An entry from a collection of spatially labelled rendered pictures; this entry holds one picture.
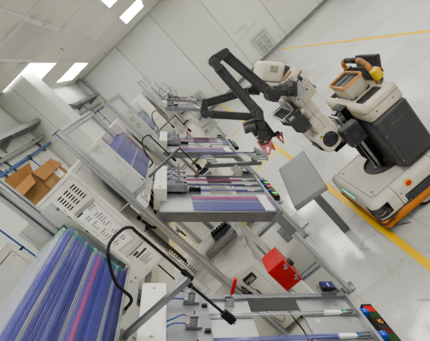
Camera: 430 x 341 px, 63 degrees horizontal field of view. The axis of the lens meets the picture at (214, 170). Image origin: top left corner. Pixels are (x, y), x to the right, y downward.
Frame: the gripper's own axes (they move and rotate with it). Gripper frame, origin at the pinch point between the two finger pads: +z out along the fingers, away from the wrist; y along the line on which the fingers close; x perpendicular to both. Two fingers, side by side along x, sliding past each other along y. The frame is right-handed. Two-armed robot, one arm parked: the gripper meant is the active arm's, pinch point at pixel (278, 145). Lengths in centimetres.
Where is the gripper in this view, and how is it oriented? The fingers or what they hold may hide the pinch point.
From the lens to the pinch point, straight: 250.4
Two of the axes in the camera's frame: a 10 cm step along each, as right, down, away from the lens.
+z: 5.8, 8.2, -0.5
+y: 7.5, -5.0, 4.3
